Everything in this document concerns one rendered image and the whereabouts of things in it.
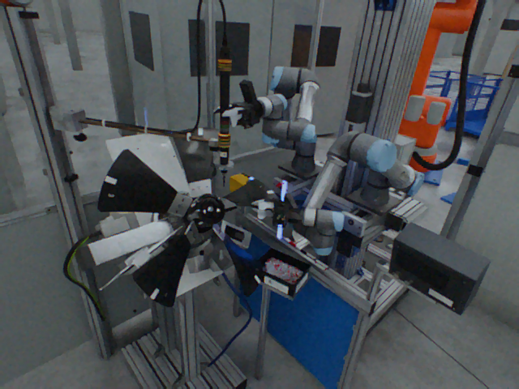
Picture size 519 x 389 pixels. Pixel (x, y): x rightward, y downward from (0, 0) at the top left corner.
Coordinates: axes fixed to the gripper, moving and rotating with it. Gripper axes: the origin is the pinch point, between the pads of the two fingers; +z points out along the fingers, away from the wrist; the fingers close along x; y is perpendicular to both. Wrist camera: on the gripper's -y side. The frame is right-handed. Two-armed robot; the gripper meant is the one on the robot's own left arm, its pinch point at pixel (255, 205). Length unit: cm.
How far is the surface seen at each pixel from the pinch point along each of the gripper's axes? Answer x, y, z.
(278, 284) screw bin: 32.6, 10.6, -13.7
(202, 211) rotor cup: -6.1, 16.5, 15.9
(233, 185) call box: 18.8, -39.7, 20.5
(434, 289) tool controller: 6, 23, -66
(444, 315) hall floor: 126, -69, -132
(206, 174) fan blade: -12.4, 1.9, 19.1
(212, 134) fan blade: -22.3, -13.2, 21.4
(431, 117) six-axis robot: 73, -341, -160
